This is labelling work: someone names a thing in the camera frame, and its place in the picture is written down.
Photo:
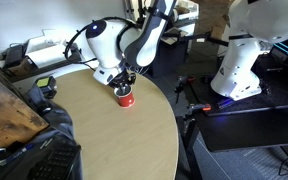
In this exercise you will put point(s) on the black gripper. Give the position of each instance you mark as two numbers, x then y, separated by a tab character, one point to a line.
121	80

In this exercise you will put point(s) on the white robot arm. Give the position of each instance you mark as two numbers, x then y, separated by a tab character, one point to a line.
119	43

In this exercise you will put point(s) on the red floral mug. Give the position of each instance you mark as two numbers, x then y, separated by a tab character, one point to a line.
125	100

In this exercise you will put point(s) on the black device with green label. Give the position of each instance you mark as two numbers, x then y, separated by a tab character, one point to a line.
44	87

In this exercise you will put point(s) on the black keyboard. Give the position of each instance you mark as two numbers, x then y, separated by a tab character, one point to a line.
57	165

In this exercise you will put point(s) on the wooden desk shelf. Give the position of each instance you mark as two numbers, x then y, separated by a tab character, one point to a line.
18	121

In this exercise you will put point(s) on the black bag on table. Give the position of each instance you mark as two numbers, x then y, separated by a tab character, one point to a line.
59	132

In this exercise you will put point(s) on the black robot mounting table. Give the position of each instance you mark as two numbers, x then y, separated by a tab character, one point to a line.
260	121

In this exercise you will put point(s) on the orange handled clamp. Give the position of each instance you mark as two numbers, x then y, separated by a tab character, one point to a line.
182	81
191	108

